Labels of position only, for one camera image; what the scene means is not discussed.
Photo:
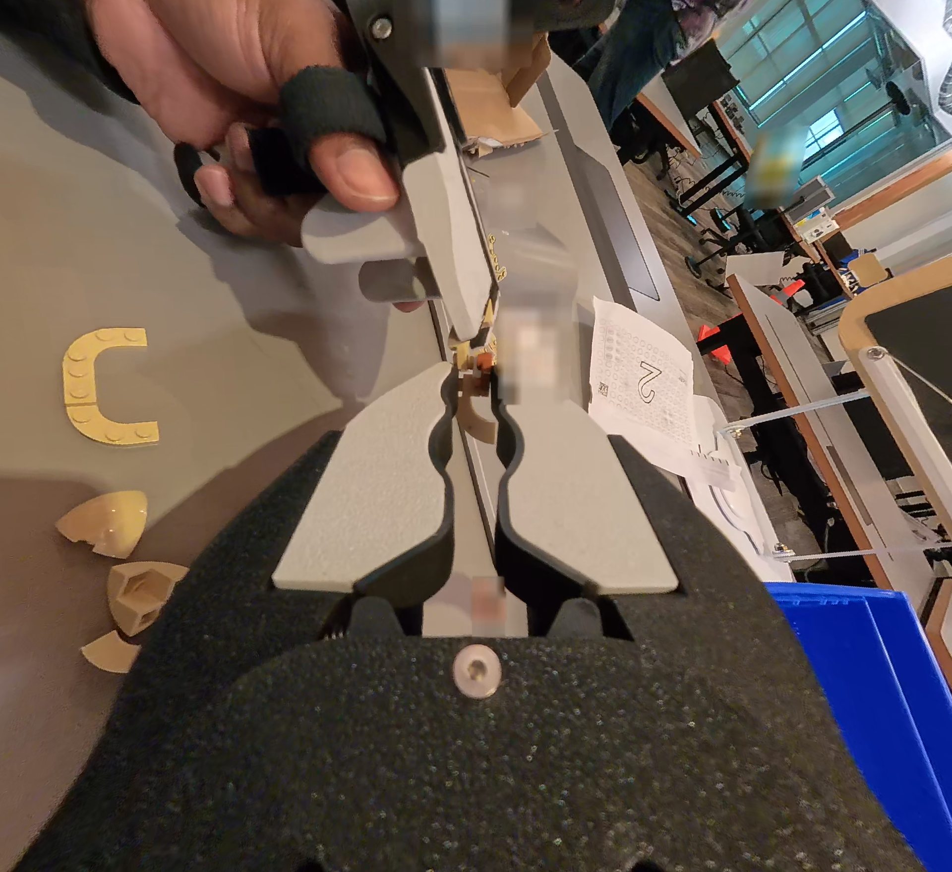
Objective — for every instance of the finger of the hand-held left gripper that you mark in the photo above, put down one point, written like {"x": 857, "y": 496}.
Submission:
{"x": 446, "y": 203}

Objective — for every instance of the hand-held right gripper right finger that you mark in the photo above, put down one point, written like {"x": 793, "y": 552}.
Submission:
{"x": 588, "y": 500}

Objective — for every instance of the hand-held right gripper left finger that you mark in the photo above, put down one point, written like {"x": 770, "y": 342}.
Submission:
{"x": 365, "y": 500}

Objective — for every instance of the large tan arch brick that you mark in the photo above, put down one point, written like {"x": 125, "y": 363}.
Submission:
{"x": 78, "y": 389}
{"x": 479, "y": 414}

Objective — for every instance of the blue plastic bin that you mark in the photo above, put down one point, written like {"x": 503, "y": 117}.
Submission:
{"x": 878, "y": 724}

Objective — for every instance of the person's left hand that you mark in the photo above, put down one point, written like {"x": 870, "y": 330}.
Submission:
{"x": 208, "y": 25}

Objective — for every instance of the grey instruction booklet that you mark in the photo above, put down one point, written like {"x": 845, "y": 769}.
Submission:
{"x": 577, "y": 411}

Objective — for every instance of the brown cardboard piece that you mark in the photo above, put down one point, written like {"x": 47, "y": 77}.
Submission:
{"x": 484, "y": 106}

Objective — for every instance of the white printed paper sheet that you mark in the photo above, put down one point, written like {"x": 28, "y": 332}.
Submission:
{"x": 647, "y": 389}

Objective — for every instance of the red object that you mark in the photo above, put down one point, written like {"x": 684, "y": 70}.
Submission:
{"x": 717, "y": 355}

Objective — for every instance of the tan quarter-round brick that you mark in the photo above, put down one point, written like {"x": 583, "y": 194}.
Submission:
{"x": 146, "y": 597}
{"x": 104, "y": 523}

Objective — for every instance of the tan curved brick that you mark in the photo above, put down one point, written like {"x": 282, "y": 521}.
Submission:
{"x": 112, "y": 652}

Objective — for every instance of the white metal frame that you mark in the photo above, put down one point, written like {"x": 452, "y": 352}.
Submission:
{"x": 803, "y": 404}

